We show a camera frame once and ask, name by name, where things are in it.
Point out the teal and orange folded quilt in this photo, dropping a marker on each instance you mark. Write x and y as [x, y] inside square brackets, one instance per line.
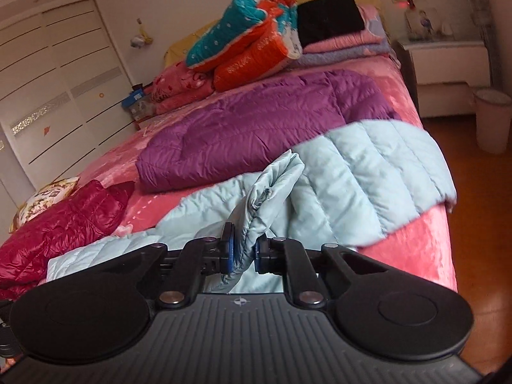
[248, 60]

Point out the pink bed with blanket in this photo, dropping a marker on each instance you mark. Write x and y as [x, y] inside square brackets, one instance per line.
[412, 244]

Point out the white nightstand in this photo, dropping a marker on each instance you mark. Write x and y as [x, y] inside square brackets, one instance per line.
[444, 64]

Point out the white wardrobe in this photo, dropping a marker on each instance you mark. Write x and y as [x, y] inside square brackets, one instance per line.
[60, 88]

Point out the red down jacket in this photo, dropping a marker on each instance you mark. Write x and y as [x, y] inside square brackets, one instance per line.
[60, 224]

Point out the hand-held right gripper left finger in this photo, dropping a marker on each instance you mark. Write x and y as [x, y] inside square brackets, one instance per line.
[228, 252]

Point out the photo frame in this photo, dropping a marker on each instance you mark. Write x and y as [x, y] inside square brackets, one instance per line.
[424, 24]

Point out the pink printed folded quilt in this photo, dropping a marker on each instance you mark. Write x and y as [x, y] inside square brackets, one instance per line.
[180, 84]

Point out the black folded cloth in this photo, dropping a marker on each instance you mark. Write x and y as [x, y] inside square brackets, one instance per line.
[328, 20]

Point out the small hanging toy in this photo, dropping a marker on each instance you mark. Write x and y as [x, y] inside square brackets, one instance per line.
[140, 40]

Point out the white waste bin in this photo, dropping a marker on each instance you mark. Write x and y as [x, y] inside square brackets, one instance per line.
[492, 124]

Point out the lavender folded blanket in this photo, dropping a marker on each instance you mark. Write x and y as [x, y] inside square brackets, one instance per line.
[340, 58]

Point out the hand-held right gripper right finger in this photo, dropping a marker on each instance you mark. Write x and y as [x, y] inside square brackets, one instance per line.
[259, 254]

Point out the pink folded blanket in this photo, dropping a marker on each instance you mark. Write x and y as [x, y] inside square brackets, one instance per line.
[344, 42]

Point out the blue box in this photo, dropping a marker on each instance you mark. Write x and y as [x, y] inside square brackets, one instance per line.
[135, 99]

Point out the purple down jacket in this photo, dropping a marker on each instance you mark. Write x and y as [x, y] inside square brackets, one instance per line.
[248, 136]

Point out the light blue down jacket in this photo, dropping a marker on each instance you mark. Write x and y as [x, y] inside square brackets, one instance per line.
[360, 176]

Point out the floral cushion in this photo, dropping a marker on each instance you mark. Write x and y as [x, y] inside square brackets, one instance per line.
[44, 200]

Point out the grey curtain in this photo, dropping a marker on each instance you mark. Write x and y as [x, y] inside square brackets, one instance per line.
[486, 28]

